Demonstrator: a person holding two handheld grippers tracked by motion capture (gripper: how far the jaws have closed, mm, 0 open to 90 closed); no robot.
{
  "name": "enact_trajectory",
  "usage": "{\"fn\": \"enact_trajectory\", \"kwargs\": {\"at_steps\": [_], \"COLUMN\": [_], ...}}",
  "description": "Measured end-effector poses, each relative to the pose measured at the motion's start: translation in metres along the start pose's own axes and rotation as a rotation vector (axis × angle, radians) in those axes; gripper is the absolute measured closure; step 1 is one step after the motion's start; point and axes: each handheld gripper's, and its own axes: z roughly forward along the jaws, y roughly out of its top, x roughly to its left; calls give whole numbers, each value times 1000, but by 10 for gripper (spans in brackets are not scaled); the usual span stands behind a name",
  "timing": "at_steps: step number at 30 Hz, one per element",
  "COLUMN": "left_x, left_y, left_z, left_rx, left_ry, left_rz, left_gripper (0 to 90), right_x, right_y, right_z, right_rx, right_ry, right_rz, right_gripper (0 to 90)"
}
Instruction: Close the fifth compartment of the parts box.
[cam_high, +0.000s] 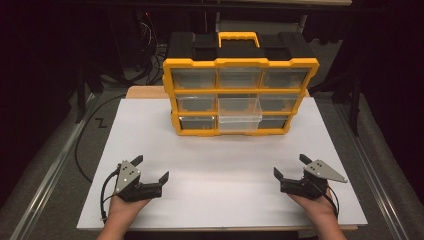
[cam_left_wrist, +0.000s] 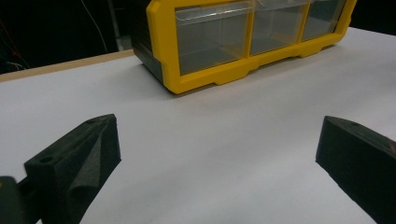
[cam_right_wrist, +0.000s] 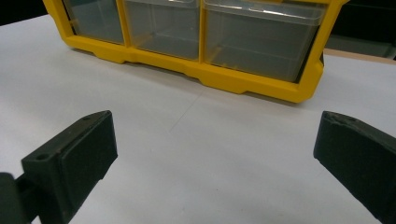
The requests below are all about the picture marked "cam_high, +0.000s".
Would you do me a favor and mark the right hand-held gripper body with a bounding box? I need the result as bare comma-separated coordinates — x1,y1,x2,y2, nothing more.
279,159,349,201

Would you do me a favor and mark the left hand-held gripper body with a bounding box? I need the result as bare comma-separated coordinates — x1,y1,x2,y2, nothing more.
114,159,164,203

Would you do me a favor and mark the person's left hand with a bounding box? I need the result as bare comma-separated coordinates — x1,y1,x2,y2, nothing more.
107,194,152,222

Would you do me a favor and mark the person's right hand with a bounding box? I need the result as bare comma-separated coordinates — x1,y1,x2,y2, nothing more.
288,188,338,219

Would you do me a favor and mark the white board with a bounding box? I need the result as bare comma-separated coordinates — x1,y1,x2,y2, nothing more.
76,97,369,230

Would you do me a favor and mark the pulled-out clear plastic drawer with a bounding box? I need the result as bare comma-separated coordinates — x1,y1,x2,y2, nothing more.
217,97,264,132

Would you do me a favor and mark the black metal stand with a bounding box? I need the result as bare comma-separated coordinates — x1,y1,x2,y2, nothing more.
73,61,105,125
331,71,364,137

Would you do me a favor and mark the set of closed clear drawers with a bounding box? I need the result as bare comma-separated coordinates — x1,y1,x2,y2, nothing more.
170,67,309,131

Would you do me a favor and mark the yellow and black organizer cabinet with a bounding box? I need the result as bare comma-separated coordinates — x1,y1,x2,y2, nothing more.
162,31,320,137

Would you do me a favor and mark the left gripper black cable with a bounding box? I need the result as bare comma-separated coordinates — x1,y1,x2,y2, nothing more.
99,163,122,224

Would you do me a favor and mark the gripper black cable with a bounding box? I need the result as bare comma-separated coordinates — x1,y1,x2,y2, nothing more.
324,186,341,220
99,163,122,224

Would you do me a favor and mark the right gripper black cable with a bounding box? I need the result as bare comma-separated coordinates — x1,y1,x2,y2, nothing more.
324,186,341,220

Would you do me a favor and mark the long black floor cable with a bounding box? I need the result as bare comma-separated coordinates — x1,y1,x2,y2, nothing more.
74,94,127,184

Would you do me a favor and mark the aluminium rail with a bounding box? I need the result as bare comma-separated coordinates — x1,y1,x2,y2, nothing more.
9,93,96,240
334,101,413,240

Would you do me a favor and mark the bundle of cables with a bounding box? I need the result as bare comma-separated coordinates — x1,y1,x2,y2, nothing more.
134,11,168,86

